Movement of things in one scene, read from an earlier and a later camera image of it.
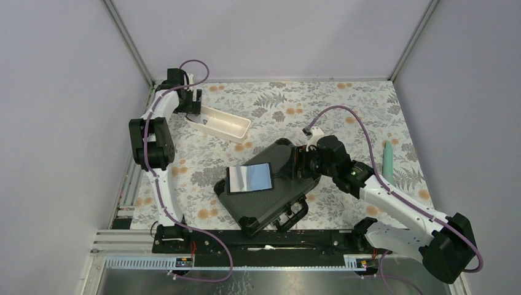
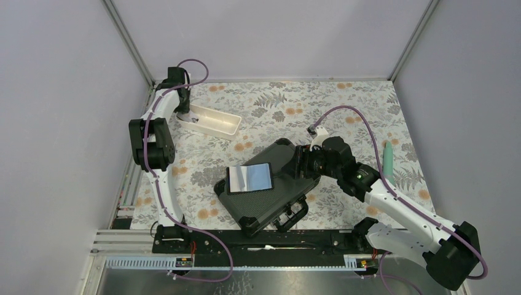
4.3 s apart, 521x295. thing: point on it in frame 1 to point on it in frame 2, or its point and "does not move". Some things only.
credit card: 201,118 to 188,117
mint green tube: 387,162 does not move
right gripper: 300,160 does not move
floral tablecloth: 359,120 does not move
